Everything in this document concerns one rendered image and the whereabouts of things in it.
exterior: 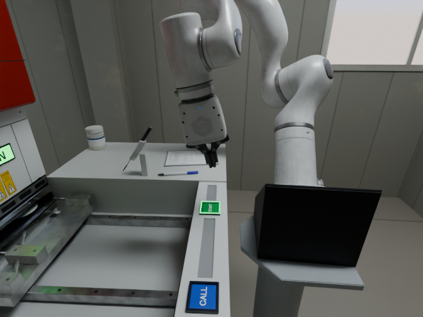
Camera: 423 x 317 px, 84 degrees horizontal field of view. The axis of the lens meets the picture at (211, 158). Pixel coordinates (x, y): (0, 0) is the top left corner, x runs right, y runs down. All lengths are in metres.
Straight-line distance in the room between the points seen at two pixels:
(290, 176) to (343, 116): 1.82
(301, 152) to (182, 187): 0.40
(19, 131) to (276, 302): 0.97
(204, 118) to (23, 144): 0.59
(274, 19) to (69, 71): 2.13
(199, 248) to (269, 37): 0.63
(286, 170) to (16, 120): 0.80
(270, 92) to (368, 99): 1.75
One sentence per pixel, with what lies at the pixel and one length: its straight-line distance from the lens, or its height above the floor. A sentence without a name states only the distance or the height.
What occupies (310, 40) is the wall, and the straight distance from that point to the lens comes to 2.27.
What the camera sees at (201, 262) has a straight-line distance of 0.54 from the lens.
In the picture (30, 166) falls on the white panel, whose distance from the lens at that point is 0.94.
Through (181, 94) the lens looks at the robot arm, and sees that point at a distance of 0.52.
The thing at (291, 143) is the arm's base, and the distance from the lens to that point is 0.71.
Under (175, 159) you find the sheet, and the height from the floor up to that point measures 0.97.
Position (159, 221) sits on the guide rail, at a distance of 0.83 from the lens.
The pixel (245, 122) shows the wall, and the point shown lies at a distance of 2.27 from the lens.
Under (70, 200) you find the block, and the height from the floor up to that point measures 0.90.
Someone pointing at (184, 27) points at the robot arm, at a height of 1.40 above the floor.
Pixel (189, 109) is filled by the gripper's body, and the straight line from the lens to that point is 0.53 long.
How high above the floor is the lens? 1.36
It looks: 24 degrees down
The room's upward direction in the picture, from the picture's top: straight up
